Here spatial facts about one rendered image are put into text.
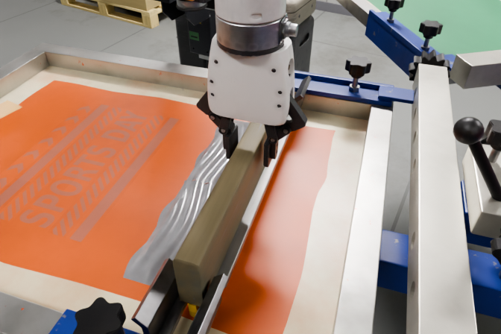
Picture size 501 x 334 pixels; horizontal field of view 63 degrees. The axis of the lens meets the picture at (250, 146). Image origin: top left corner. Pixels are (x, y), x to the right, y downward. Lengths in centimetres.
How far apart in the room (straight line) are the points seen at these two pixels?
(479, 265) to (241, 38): 44
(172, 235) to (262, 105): 22
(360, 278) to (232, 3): 33
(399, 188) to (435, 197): 158
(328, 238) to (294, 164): 15
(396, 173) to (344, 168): 153
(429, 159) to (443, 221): 11
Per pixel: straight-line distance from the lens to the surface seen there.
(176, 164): 68
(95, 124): 81
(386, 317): 166
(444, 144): 63
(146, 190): 64
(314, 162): 68
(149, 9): 372
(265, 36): 43
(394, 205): 203
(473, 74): 88
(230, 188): 48
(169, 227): 58
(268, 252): 55
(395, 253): 63
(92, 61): 97
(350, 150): 72
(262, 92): 47
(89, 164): 72
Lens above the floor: 139
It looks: 39 degrees down
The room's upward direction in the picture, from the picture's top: straight up
